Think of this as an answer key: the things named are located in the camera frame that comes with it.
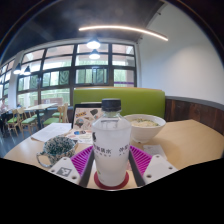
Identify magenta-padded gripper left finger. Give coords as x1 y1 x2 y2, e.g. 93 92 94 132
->
48 145 97 189

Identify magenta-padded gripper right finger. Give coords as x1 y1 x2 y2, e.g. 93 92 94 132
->
127 144 179 188

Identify clear plastic water bottle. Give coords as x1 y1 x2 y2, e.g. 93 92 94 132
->
91 98 133 188

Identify green speckled white mug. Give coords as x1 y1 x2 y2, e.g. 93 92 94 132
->
35 135 80 169

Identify white ceramic bowl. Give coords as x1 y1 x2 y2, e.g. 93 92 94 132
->
123 113 167 144

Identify white paper sheets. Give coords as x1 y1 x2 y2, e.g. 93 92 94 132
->
30 122 73 143

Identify black laptop with stickers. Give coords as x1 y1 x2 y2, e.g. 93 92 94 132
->
68 103 104 144

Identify wooden chairs with green seats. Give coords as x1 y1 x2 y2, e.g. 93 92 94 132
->
6 103 70 138

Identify square wooden dining table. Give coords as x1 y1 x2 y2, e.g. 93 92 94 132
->
23 103 58 131

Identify black pendant lamps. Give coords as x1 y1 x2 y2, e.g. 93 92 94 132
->
12 37 102 76

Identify long curved ceiling light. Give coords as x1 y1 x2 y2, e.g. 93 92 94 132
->
78 25 169 42

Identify black-framed window wall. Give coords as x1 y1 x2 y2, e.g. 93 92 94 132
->
0 43 138 108

